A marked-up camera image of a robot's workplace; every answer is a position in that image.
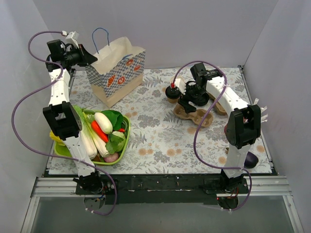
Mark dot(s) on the purple eggplant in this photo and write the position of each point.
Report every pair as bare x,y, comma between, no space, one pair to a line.
251,160

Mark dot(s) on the brown paper coffee cup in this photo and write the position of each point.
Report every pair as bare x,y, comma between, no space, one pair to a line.
173,100

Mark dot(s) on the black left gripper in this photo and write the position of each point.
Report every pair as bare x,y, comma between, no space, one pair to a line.
81,56

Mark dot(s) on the white radish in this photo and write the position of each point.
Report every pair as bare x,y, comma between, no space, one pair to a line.
90,147
103,122

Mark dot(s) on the yellow corn toy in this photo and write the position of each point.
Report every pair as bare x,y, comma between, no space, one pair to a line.
56,139

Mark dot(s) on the pink onion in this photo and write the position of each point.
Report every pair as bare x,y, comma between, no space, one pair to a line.
111,158

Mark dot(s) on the green cabbage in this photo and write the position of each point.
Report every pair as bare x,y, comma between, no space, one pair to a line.
116,142

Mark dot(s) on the black plastic cup lid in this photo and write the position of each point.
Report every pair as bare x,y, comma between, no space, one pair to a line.
172,93

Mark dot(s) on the red chili pepper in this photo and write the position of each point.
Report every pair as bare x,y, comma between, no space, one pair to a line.
95,126

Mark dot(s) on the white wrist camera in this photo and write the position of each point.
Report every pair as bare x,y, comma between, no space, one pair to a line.
71,38
182,88

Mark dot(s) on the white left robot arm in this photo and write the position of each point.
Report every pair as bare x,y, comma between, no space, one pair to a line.
66,121

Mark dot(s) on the brown cardboard cup carrier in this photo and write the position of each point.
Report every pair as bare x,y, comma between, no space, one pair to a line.
218,108

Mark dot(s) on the green vegetable basket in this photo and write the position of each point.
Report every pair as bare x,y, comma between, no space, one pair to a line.
105,149

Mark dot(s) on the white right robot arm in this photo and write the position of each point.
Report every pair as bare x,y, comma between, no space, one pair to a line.
242,128

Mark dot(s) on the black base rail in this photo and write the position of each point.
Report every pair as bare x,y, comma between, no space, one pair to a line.
137,189

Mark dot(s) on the blue checkered paper bag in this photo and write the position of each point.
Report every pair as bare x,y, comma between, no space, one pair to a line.
118,70

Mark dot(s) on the green leafy vegetable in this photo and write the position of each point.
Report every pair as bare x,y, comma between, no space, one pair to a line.
115,117

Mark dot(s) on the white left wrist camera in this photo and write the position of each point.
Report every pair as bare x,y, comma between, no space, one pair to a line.
71,38

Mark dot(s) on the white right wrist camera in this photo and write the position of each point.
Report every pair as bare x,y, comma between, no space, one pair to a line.
182,88

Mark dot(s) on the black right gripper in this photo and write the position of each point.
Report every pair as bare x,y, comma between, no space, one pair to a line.
188,101

